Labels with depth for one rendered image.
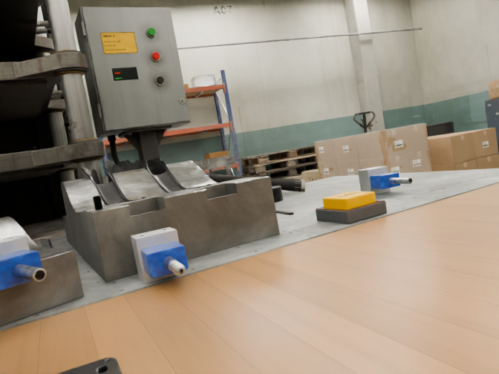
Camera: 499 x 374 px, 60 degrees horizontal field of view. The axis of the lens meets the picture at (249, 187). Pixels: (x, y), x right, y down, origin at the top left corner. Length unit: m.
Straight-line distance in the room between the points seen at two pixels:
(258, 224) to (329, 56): 8.11
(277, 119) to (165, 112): 6.52
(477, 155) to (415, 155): 1.00
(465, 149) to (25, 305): 4.99
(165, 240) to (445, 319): 0.32
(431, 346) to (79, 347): 0.26
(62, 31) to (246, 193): 0.89
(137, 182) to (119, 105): 0.67
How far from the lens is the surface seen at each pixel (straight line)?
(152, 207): 0.63
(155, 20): 1.60
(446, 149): 5.11
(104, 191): 0.84
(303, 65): 8.39
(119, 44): 1.53
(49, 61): 1.36
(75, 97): 1.34
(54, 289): 0.53
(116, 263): 0.58
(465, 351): 0.29
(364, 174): 0.94
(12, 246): 0.52
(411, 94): 9.63
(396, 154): 4.47
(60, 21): 1.39
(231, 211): 0.62
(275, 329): 0.34
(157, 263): 0.49
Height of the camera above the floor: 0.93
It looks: 4 degrees down
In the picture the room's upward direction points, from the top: 10 degrees counter-clockwise
